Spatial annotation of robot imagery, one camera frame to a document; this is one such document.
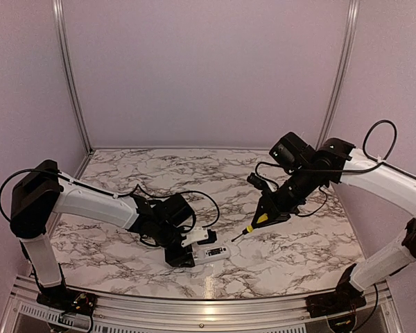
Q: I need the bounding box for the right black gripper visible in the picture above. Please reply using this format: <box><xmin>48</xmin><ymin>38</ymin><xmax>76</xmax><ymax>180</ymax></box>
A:
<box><xmin>252</xmin><ymin>164</ymin><xmax>319</xmax><ymax>228</ymax></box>

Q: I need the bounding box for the white remote control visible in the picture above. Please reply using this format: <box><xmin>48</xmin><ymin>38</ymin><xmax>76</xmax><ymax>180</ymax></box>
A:
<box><xmin>196</xmin><ymin>246</ymin><xmax>231</xmax><ymax>264</ymax></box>

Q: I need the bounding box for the yellow handled screwdriver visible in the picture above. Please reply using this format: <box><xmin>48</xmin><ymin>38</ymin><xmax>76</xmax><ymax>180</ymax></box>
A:
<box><xmin>232</xmin><ymin>213</ymin><xmax>268</xmax><ymax>242</ymax></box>

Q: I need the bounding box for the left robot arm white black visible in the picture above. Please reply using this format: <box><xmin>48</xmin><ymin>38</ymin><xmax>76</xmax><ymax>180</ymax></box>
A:
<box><xmin>3</xmin><ymin>160</ymin><xmax>196</xmax><ymax>309</ymax></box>

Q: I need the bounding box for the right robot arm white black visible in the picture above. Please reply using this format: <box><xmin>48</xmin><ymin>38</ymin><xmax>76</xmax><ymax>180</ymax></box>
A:
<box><xmin>243</xmin><ymin>132</ymin><xmax>416</xmax><ymax>318</ymax></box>

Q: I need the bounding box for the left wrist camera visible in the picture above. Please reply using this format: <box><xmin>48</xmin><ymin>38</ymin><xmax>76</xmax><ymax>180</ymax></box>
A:
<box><xmin>181</xmin><ymin>227</ymin><xmax>217</xmax><ymax>247</ymax></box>

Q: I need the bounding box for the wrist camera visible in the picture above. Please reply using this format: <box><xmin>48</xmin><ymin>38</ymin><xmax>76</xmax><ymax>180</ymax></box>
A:
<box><xmin>247</xmin><ymin>173</ymin><xmax>277</xmax><ymax>191</ymax></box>
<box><xmin>181</xmin><ymin>227</ymin><xmax>217</xmax><ymax>247</ymax></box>

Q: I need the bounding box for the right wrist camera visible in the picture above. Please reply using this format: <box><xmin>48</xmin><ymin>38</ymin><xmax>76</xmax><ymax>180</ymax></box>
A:
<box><xmin>247</xmin><ymin>173</ymin><xmax>277</xmax><ymax>191</ymax></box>

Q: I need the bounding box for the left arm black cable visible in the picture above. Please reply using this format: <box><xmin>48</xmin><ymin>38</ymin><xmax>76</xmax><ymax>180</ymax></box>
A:
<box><xmin>131</xmin><ymin>183</ymin><xmax>220</xmax><ymax>230</ymax></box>

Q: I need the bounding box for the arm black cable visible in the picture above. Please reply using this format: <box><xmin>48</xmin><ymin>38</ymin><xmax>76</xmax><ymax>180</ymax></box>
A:
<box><xmin>131</xmin><ymin>183</ymin><xmax>220</xmax><ymax>230</ymax></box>
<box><xmin>363</xmin><ymin>119</ymin><xmax>398</xmax><ymax>162</ymax></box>

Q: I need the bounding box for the front aluminium rail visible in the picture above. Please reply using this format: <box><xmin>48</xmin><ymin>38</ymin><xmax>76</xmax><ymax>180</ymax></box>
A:
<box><xmin>0</xmin><ymin>278</ymin><xmax>402</xmax><ymax>332</ymax></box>

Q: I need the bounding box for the right aluminium frame post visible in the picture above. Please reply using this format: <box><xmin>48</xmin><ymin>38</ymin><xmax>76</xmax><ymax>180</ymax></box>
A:
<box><xmin>315</xmin><ymin>0</ymin><xmax>360</xmax><ymax>148</ymax></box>

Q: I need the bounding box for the aluminium frame post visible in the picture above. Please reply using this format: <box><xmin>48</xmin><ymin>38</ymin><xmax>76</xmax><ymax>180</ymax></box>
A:
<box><xmin>52</xmin><ymin>0</ymin><xmax>93</xmax><ymax>155</ymax></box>
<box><xmin>315</xmin><ymin>0</ymin><xmax>360</xmax><ymax>148</ymax></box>

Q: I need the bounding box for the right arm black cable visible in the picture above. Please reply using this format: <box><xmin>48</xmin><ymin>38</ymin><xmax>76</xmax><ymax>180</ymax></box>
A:
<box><xmin>363</xmin><ymin>119</ymin><xmax>398</xmax><ymax>162</ymax></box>

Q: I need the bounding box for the left aluminium frame post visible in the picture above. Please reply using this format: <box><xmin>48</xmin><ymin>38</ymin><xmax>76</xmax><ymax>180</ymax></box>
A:
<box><xmin>52</xmin><ymin>0</ymin><xmax>93</xmax><ymax>155</ymax></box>

